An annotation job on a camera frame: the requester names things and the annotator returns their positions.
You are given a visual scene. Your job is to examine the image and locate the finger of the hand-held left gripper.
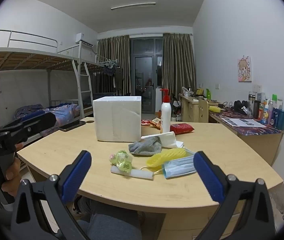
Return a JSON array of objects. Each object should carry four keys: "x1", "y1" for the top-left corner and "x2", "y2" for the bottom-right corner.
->
[{"x1": 0, "y1": 112, "x2": 57, "y2": 153}]

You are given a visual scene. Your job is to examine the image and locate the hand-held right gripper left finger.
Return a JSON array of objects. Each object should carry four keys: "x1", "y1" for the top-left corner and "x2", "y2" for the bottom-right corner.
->
[{"x1": 10, "y1": 150, "x2": 92, "y2": 240}]

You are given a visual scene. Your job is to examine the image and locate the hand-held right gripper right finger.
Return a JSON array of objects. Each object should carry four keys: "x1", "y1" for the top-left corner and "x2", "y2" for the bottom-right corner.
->
[{"x1": 193, "y1": 151, "x2": 275, "y2": 240}]

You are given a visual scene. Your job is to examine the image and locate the blue face mask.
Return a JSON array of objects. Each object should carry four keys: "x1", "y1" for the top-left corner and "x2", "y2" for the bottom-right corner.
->
[{"x1": 162, "y1": 154, "x2": 197, "y2": 179}]

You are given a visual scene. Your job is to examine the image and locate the green plastic wrapper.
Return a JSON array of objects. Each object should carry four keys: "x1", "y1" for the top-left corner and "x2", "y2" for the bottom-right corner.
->
[{"x1": 109, "y1": 150, "x2": 133, "y2": 173}]

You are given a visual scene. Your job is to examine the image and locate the yellow foam fruit net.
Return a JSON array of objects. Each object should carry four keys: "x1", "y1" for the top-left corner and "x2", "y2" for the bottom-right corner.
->
[{"x1": 146, "y1": 148, "x2": 187, "y2": 168}]

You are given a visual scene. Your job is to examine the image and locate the white foam stick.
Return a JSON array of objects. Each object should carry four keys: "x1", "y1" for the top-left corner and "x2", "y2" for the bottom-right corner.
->
[{"x1": 110, "y1": 166, "x2": 155, "y2": 180}]

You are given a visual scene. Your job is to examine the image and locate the grey sock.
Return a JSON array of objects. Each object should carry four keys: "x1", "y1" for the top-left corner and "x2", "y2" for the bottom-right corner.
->
[{"x1": 128, "y1": 136, "x2": 162, "y2": 157}]

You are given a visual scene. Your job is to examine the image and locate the white foam box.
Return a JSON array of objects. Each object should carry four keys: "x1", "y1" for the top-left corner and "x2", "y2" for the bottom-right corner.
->
[{"x1": 92, "y1": 95, "x2": 142, "y2": 142}]

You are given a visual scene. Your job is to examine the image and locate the person's left hand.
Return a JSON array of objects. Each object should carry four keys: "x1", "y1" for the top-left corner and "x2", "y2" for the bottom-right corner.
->
[{"x1": 0, "y1": 151, "x2": 22, "y2": 198}]

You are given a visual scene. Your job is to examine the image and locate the blue patterned blanket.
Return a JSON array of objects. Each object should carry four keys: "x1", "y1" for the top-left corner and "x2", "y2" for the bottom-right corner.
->
[{"x1": 14, "y1": 104, "x2": 81, "y2": 125}]

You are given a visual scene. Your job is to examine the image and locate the black smartphone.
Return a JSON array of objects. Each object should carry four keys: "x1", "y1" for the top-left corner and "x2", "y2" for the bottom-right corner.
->
[{"x1": 59, "y1": 120, "x2": 86, "y2": 132}]

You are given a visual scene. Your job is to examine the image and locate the person's shoe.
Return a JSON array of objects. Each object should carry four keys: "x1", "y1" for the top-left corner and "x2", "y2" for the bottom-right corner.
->
[{"x1": 70, "y1": 196, "x2": 91, "y2": 220}]

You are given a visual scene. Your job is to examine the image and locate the red snack packet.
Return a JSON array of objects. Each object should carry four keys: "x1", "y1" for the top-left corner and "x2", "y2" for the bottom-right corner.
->
[{"x1": 170, "y1": 123, "x2": 195, "y2": 135}]

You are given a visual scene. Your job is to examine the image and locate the person's leg in grey pants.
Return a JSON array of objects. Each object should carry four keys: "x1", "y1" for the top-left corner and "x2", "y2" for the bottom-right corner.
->
[{"x1": 78, "y1": 199, "x2": 142, "y2": 240}]

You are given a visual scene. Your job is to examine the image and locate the printed paper sheets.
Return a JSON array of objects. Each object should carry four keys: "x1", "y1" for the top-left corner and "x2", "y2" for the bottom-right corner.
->
[{"x1": 221, "y1": 117, "x2": 266, "y2": 128}]

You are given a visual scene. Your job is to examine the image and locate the wooden chair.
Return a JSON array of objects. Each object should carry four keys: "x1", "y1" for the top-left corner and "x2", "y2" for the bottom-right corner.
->
[{"x1": 198, "y1": 99, "x2": 209, "y2": 123}]

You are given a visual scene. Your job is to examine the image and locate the desk with patterned cloth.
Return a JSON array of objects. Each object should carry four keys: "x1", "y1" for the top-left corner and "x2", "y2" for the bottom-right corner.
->
[{"x1": 208, "y1": 105, "x2": 284, "y2": 165}]

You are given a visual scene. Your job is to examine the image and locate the light wooden desk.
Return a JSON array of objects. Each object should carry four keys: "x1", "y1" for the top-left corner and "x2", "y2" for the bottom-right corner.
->
[{"x1": 179, "y1": 93, "x2": 222, "y2": 123}]

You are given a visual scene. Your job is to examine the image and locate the white pump bottle red cap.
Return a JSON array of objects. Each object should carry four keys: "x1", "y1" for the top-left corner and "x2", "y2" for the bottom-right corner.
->
[{"x1": 160, "y1": 89, "x2": 172, "y2": 133}]

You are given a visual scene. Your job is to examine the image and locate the orange snack wrapper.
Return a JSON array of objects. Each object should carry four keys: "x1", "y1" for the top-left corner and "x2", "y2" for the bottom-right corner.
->
[{"x1": 150, "y1": 117, "x2": 162, "y2": 130}]

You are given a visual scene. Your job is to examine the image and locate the black headphones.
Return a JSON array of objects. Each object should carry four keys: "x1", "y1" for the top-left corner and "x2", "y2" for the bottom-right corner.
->
[{"x1": 233, "y1": 100, "x2": 249, "y2": 113}]

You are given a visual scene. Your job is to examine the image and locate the hanging dark clothes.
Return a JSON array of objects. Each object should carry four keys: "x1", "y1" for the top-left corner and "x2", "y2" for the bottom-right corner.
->
[{"x1": 103, "y1": 64, "x2": 124, "y2": 90}]

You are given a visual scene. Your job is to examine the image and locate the row of toiletry bottles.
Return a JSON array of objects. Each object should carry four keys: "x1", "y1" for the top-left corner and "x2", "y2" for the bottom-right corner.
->
[{"x1": 247, "y1": 91, "x2": 284, "y2": 130}]

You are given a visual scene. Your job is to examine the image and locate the brown curtain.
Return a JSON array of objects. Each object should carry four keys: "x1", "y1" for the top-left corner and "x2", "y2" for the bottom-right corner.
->
[
  {"x1": 162, "y1": 33, "x2": 197, "y2": 98},
  {"x1": 97, "y1": 35, "x2": 131, "y2": 97}
]

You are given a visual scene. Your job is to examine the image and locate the white air conditioner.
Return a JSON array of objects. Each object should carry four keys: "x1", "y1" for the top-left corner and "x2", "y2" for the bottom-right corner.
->
[{"x1": 75, "y1": 32, "x2": 94, "y2": 47}]

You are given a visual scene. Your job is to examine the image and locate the glass balcony door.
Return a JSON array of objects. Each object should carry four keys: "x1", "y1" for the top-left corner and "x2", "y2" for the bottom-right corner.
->
[{"x1": 130, "y1": 37, "x2": 164, "y2": 113}]

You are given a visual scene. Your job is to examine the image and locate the ceiling tube light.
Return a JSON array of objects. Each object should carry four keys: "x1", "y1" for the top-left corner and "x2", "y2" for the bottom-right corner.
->
[{"x1": 111, "y1": 2, "x2": 156, "y2": 11}]

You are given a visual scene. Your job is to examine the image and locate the pink cartoon wall poster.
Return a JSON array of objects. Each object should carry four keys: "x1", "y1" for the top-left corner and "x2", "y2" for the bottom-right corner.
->
[{"x1": 237, "y1": 55, "x2": 252, "y2": 82}]

